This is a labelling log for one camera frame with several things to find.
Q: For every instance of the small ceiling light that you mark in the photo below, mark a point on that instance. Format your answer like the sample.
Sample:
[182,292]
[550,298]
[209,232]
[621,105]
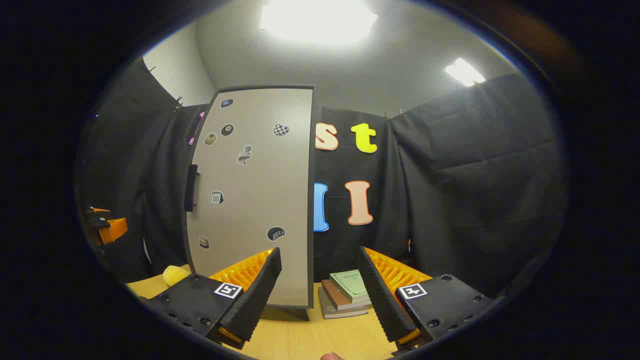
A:
[464,72]

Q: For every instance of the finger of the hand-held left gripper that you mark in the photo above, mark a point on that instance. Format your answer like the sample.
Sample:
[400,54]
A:
[100,211]
[115,230]

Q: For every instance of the beige cabinet door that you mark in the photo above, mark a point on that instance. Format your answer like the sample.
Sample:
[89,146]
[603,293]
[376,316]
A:
[260,200]

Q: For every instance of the yellow soft toy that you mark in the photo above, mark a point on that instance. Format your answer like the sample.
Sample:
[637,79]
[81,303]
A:
[175,275]

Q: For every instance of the black backdrop cloth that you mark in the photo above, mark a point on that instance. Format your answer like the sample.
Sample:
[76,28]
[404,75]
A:
[475,175]

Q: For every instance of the large ceiling light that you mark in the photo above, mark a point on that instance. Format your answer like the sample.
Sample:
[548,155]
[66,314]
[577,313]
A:
[317,20]

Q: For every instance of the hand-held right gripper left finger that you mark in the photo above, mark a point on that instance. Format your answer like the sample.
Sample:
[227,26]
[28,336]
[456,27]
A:
[257,295]

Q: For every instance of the grey book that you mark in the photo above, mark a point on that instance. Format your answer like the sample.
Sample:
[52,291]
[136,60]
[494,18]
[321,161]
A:
[332,312]

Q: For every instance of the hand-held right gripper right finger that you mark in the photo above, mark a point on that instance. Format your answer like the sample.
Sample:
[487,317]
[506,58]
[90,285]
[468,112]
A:
[382,300]

